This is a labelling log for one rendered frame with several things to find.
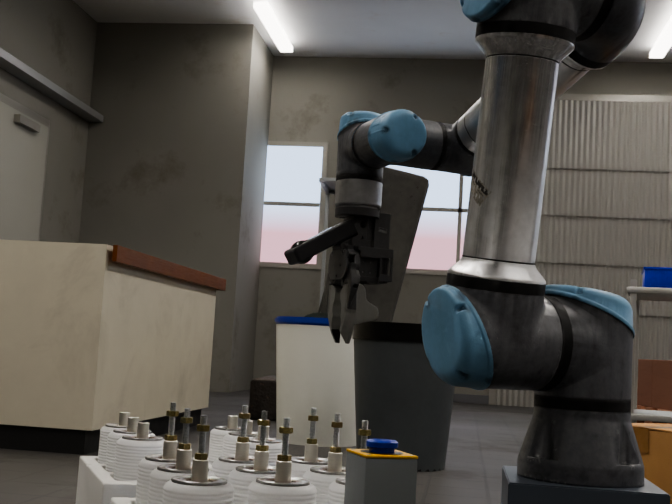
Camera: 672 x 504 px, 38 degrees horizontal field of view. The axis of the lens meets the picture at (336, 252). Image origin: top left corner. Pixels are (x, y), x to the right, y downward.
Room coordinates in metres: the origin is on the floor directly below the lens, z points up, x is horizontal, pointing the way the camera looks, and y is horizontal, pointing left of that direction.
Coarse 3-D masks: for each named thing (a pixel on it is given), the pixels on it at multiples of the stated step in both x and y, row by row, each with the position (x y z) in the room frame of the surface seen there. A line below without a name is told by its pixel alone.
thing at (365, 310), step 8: (344, 288) 1.50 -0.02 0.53; (360, 288) 1.51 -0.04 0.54; (344, 296) 1.50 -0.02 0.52; (360, 296) 1.51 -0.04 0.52; (344, 304) 1.50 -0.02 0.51; (360, 304) 1.51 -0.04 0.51; (368, 304) 1.51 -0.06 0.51; (344, 312) 1.49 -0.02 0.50; (352, 312) 1.49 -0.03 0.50; (360, 312) 1.50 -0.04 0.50; (368, 312) 1.51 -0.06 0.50; (376, 312) 1.52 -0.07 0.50; (344, 320) 1.49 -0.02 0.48; (352, 320) 1.49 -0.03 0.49; (360, 320) 1.50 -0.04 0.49; (368, 320) 1.51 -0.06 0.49; (344, 328) 1.50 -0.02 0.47; (352, 328) 1.50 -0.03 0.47; (344, 336) 1.50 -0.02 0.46
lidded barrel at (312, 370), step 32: (288, 320) 4.41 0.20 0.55; (320, 320) 4.35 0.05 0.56; (288, 352) 4.43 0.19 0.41; (320, 352) 4.36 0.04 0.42; (352, 352) 4.41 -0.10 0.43; (288, 384) 4.43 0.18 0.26; (320, 384) 4.37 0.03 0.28; (352, 384) 4.43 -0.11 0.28; (288, 416) 4.44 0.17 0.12; (320, 416) 4.38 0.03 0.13; (352, 416) 4.45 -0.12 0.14
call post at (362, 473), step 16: (352, 464) 1.24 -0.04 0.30; (368, 464) 1.20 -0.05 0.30; (384, 464) 1.20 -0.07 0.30; (400, 464) 1.21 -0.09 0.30; (416, 464) 1.22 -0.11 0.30; (352, 480) 1.23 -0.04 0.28; (368, 480) 1.20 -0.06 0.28; (384, 480) 1.20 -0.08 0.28; (400, 480) 1.21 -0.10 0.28; (416, 480) 1.22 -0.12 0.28; (352, 496) 1.23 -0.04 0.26; (368, 496) 1.20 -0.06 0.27; (384, 496) 1.20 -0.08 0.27; (400, 496) 1.21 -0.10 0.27
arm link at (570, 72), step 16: (624, 0) 1.08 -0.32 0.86; (640, 0) 1.10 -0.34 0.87; (608, 16) 1.09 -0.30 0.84; (624, 16) 1.10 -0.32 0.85; (640, 16) 1.12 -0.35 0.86; (608, 32) 1.11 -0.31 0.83; (624, 32) 1.12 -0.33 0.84; (576, 48) 1.18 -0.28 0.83; (592, 48) 1.16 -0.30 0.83; (608, 48) 1.15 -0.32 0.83; (624, 48) 1.18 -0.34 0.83; (560, 64) 1.22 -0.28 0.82; (576, 64) 1.20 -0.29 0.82; (592, 64) 1.19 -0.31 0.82; (560, 80) 1.24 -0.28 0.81; (576, 80) 1.25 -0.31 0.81; (448, 128) 1.45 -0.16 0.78; (464, 128) 1.41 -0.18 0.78; (448, 144) 1.44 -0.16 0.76; (464, 144) 1.42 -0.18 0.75; (448, 160) 1.45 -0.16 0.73; (464, 160) 1.45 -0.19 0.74
